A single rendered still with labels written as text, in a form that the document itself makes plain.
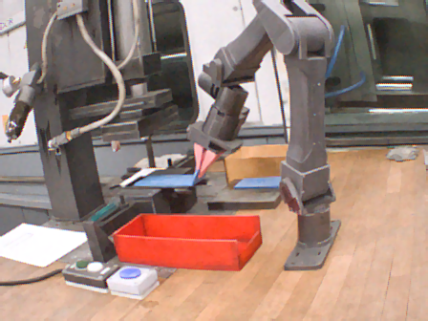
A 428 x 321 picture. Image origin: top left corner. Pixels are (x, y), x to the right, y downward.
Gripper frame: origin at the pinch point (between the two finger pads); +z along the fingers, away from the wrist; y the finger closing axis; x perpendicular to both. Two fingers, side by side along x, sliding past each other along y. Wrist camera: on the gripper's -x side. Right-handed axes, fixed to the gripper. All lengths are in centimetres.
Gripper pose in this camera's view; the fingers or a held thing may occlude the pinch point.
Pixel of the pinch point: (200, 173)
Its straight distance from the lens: 109.8
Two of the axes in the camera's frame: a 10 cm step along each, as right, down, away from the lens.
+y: -8.6, -4.6, 2.2
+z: -3.6, 8.6, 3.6
